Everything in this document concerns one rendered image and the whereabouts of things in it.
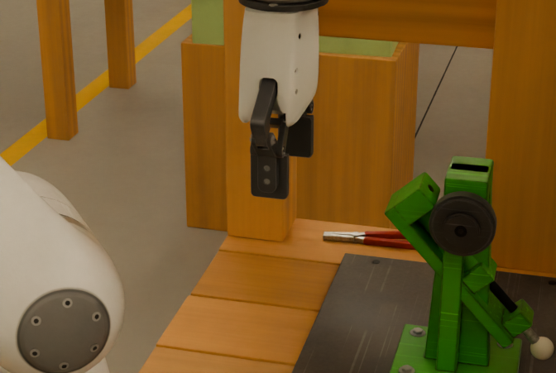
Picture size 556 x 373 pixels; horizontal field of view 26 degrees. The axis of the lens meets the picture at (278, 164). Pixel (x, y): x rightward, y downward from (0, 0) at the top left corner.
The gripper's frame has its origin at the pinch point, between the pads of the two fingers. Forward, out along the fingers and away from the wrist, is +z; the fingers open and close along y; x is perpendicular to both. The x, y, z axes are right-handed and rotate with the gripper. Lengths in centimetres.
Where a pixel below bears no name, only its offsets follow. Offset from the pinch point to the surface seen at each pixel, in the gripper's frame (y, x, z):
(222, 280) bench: -52, -22, 42
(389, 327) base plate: -42, 4, 40
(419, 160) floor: -310, -27, 130
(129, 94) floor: -349, -154, 130
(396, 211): -31.2, 5.7, 18.2
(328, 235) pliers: -68, -10, 41
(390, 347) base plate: -37, 5, 40
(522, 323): -32.0, 21.0, 31.5
